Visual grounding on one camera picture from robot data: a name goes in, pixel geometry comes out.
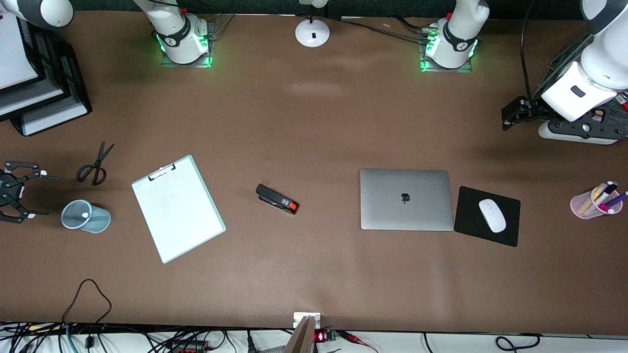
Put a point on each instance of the mint green clipboard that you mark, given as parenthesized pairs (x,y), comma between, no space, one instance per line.
(220,226)

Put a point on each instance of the silver laptop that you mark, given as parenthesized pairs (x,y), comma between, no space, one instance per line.
(407,201)

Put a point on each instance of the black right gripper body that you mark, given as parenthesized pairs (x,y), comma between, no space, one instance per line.
(7,189)

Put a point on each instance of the clear arm base plate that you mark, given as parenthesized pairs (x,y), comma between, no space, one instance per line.
(218,27)
(461,70)

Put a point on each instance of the light blue mesh pen cup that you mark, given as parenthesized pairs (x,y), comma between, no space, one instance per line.
(98,221)

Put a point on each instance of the black mouse pad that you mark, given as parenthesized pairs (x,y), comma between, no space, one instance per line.
(471,220)

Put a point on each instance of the pink mesh pen cup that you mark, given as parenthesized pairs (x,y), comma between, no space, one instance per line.
(581,208)

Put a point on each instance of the white marker black cap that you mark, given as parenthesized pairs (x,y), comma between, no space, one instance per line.
(607,191)

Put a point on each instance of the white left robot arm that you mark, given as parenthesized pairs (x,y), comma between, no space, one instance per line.
(598,63)

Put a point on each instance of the pink marker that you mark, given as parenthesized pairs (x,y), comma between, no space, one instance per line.
(608,209)

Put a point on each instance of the purple marker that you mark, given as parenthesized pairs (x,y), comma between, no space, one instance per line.
(619,198)

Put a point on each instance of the black stapler red tip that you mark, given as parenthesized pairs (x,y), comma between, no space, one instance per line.
(274,197)

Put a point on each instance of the red LED display board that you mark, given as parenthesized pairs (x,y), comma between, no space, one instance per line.
(321,337)

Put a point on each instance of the black stacked paper tray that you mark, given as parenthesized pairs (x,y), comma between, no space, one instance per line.
(73,83)

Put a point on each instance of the black blue scissors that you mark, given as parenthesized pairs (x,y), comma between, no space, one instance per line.
(98,164)

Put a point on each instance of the orange power strip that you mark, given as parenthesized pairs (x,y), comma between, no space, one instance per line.
(189,347)

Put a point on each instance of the cream yellow pen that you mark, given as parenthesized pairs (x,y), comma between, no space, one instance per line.
(591,198)

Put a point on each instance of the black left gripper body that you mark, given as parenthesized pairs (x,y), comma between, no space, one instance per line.
(534,110)

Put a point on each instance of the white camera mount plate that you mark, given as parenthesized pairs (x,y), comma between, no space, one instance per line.
(300,317)

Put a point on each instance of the wooden camera mount bar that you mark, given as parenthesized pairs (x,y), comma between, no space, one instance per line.
(300,338)

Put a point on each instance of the blank white paper sheet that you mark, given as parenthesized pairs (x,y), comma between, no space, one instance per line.
(181,215)

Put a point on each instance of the white round stand base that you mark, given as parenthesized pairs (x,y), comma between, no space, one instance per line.
(312,33)

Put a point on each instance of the white computer mouse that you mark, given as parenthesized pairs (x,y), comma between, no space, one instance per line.
(492,215)

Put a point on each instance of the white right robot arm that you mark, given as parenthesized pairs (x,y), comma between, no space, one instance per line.
(179,34)

